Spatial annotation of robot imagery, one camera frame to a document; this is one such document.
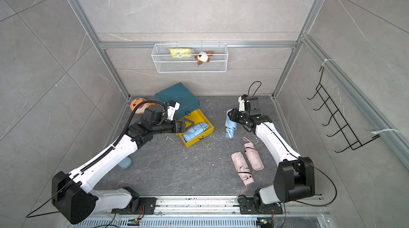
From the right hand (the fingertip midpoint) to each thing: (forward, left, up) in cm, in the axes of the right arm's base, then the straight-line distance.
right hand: (231, 113), depth 86 cm
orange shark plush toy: (+18, +62, -9) cm, 65 cm away
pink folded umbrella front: (-25, -4, -15) cm, 29 cm away
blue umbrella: (-6, +20, -7) cm, 22 cm away
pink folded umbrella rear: (-18, -11, -15) cm, 26 cm away
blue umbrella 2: (-8, +2, +1) cm, 9 cm away
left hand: (-10, +21, +7) cm, 25 cm away
